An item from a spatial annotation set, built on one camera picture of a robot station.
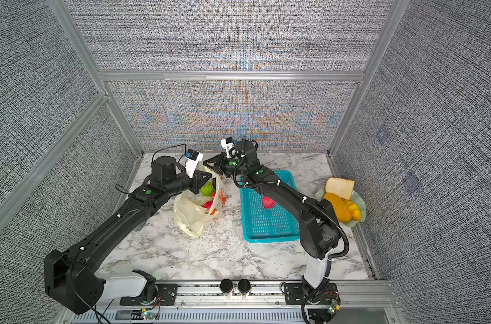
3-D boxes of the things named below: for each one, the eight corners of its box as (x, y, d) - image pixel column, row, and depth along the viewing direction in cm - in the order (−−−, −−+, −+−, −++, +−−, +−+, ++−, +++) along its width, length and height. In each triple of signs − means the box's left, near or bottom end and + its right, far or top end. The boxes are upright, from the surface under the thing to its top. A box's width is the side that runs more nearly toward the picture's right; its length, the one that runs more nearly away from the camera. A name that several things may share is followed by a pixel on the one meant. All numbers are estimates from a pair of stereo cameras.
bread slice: (322, 198, 102) (328, 187, 94) (322, 187, 106) (328, 176, 99) (347, 204, 100) (356, 193, 92) (346, 192, 105) (354, 180, 97)
